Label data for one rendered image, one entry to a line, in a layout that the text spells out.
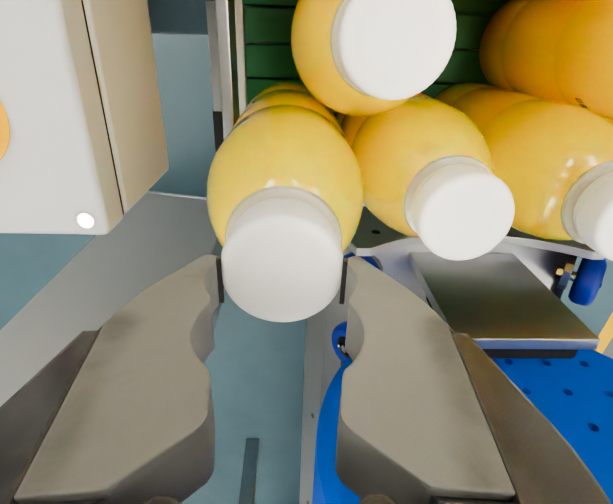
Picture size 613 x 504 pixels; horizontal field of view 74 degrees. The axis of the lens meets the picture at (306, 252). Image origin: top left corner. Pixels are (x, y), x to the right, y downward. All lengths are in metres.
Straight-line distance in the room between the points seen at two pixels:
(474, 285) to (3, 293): 1.70
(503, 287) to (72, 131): 0.31
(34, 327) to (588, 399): 0.78
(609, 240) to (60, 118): 0.23
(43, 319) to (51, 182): 0.67
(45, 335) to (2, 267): 0.98
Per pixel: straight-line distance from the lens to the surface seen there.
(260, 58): 0.36
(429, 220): 0.17
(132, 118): 0.23
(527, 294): 0.37
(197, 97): 1.30
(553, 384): 0.38
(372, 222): 0.39
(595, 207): 0.21
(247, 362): 1.74
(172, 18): 0.43
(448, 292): 0.34
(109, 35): 0.22
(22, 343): 0.82
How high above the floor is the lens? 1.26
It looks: 62 degrees down
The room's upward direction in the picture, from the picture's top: 177 degrees clockwise
